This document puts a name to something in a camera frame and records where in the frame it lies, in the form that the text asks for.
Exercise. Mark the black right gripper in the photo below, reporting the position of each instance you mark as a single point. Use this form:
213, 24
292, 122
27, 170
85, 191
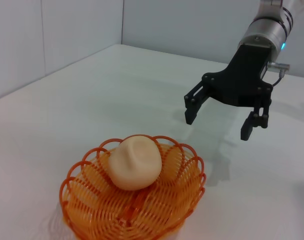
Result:
242, 82

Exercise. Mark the beige steamed bun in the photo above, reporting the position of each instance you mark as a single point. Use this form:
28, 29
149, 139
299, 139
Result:
134, 165

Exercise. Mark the orange woven plastic basket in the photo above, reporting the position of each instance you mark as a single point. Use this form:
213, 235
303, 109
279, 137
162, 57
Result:
154, 207

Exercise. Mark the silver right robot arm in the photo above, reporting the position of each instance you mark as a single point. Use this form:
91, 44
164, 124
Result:
267, 27

